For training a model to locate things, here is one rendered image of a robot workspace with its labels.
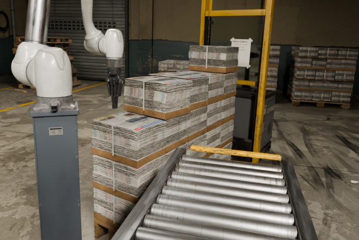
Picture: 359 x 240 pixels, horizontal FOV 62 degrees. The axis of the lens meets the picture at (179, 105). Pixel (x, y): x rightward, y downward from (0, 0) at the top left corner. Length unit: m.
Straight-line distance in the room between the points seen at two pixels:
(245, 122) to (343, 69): 4.15
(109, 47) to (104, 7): 7.93
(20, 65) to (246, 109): 2.36
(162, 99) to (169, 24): 7.10
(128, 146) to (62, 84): 0.55
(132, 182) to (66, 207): 0.41
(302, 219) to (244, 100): 2.37
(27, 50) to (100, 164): 0.81
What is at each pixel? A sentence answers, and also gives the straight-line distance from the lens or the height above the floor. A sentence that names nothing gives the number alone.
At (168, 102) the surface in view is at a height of 0.94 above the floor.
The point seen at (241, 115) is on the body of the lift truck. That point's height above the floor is 0.54.
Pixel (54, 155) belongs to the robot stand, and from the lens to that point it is 1.51.
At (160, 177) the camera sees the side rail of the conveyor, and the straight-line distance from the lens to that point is 1.20.
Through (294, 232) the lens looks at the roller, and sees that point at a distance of 1.00.
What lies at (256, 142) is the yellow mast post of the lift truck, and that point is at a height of 0.32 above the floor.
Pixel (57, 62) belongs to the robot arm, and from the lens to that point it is 1.44.
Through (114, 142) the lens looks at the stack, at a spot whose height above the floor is 0.72.
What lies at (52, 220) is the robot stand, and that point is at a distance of 1.65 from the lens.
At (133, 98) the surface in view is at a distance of 2.04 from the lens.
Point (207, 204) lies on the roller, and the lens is 1.05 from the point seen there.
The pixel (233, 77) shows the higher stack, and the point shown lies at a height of 1.02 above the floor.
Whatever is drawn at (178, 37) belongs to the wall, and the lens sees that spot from 8.82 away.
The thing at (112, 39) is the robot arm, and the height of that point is 1.32.
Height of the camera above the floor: 1.32
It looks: 12 degrees down
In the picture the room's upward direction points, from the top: 2 degrees clockwise
